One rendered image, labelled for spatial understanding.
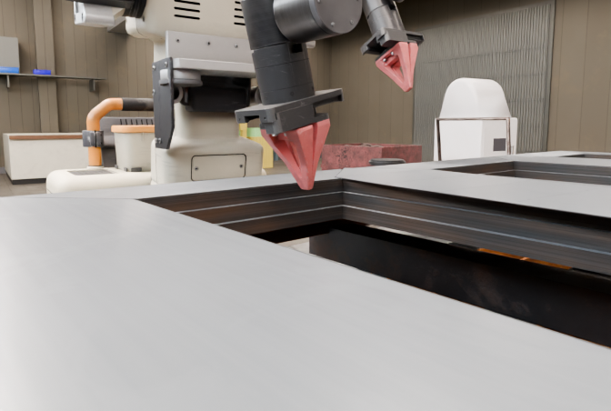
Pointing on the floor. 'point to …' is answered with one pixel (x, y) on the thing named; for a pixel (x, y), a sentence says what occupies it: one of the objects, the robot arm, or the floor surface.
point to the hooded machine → (465, 138)
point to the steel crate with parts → (341, 155)
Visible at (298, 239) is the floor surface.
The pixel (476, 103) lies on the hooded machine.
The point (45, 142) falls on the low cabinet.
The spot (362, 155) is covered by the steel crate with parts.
